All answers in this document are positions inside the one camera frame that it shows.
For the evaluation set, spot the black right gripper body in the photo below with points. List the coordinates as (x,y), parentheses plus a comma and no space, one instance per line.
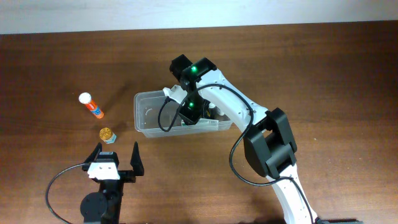
(189,115)

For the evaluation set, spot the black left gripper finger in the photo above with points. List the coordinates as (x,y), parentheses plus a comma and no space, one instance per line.
(94,154)
(136,162)

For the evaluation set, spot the white Panadol box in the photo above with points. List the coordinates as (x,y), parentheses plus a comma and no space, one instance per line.
(202,122)

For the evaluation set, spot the dark bottle white cap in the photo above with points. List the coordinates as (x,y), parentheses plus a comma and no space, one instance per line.
(211,112)

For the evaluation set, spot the white translucent squeeze bottle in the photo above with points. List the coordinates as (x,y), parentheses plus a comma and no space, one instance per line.
(221,114)

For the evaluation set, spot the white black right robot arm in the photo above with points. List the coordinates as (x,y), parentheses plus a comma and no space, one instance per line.
(269,144)

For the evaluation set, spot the clear plastic container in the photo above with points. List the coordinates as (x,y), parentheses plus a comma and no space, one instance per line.
(150,114)

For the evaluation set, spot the gold lid small jar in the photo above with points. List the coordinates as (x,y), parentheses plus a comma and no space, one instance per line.
(107,135)

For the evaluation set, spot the orange Redoxon tablet tube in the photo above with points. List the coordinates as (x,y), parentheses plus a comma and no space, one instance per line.
(86,99)

